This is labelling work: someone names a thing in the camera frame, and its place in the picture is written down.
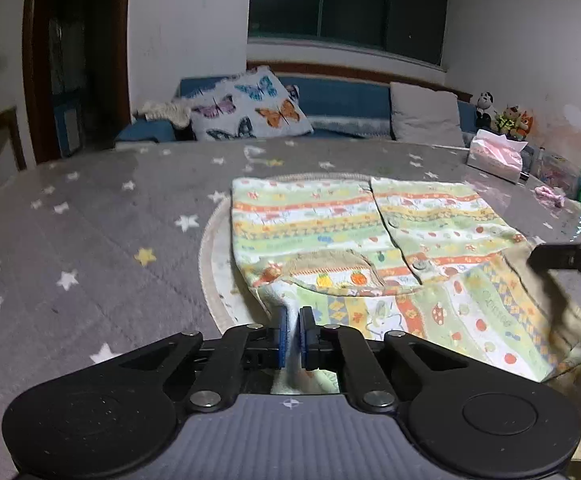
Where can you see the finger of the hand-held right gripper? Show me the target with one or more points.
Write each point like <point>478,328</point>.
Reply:
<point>565,256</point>

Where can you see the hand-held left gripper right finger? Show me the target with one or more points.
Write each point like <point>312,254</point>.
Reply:
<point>304,339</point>

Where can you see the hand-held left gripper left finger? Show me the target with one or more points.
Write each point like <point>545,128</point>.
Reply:
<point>282,336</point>

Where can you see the patterned children's shirt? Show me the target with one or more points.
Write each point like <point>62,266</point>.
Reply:
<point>445,260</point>

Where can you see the small pink cloth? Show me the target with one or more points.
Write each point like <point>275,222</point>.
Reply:
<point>550,196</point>

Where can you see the clear plastic package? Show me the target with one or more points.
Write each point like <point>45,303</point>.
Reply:
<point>562,170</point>

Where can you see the round beige mat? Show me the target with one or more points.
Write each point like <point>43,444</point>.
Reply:
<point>218,265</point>

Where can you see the tissue box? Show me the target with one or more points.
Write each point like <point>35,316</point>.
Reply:
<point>495,157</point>

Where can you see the orange plush toy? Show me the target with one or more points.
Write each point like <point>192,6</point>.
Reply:
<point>525,125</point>

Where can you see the plush toy with yellow vest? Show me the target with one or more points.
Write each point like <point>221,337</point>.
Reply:
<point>506,121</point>

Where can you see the panda plush toy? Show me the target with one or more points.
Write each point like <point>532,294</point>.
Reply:
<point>485,107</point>

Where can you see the grey pillow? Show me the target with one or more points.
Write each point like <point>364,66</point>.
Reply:
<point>425,115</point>

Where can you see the grey star tablecloth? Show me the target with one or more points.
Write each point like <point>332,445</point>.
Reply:
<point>95,220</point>

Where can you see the butterfly print pillow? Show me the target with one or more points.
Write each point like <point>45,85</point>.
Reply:
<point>255,107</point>

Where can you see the blue sofa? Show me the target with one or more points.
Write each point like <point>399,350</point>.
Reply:
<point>345,96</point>

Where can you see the cream knitted blanket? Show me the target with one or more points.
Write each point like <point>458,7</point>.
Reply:
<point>168,110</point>

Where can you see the dark window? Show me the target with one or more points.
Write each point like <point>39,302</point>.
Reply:
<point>350,5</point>

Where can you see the brown wooden door frame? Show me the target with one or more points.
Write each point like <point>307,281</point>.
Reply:
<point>38,60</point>

